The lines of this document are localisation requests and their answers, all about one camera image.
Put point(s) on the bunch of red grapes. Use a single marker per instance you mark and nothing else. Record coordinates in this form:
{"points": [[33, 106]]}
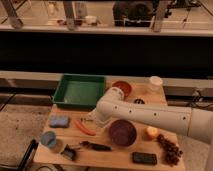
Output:
{"points": [[172, 153]]}

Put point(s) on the purple bowl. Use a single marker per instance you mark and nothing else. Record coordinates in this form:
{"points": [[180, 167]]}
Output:
{"points": [[122, 133]]}

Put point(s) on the black rectangular remote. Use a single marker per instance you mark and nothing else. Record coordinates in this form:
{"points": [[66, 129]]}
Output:
{"points": [[144, 158]]}

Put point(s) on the small metal utensil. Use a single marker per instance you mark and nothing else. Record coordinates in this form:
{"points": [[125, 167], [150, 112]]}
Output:
{"points": [[85, 120]]}

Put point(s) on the black chair frame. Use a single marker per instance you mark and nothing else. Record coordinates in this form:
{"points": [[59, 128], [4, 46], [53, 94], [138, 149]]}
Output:
{"points": [[32, 146]]}

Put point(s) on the red bowl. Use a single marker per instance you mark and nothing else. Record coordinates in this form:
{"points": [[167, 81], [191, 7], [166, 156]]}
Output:
{"points": [[124, 86]]}

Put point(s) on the green plastic tray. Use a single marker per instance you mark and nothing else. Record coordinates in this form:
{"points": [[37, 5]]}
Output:
{"points": [[79, 91]]}

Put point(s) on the black binder clip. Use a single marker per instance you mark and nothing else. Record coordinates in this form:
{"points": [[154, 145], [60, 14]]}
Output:
{"points": [[69, 153]]}

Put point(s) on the small metal cup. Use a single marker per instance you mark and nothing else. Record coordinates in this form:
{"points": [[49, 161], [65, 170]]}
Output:
{"points": [[139, 101]]}

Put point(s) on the black handled tool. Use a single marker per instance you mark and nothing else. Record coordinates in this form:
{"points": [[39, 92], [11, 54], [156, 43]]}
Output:
{"points": [[95, 146]]}

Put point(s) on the orange and yellow apple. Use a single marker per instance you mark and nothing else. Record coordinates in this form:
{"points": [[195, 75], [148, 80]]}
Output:
{"points": [[151, 132]]}

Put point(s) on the red chili pepper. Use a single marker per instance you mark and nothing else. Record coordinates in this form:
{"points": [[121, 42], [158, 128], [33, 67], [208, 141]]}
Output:
{"points": [[83, 129]]}

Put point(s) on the blue sponge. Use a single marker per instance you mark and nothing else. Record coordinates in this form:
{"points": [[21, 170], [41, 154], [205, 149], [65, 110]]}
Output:
{"points": [[59, 121]]}

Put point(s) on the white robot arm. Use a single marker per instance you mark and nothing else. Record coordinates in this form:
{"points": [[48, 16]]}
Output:
{"points": [[191, 122]]}

